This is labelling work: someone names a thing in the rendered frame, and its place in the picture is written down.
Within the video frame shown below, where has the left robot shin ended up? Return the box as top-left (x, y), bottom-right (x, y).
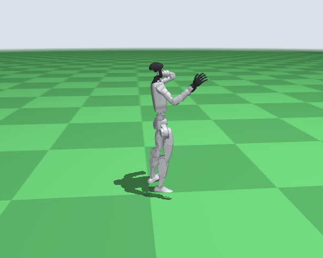
top-left (149, 148), bottom-right (160, 179)

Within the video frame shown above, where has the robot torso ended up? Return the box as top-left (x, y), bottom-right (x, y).
top-left (150, 80), bottom-right (167, 130)

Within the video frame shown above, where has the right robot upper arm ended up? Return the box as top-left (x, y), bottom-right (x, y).
top-left (155, 84), bottom-right (179, 105)

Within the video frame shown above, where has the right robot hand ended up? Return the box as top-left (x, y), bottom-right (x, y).
top-left (190, 73), bottom-right (208, 92)

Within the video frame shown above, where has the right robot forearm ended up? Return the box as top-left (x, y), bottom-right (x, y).
top-left (172, 86), bottom-right (193, 104)

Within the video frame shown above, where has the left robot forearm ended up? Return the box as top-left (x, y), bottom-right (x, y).
top-left (157, 70), bottom-right (170, 80)

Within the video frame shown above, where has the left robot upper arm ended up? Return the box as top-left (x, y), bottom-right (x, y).
top-left (160, 72), bottom-right (175, 84)

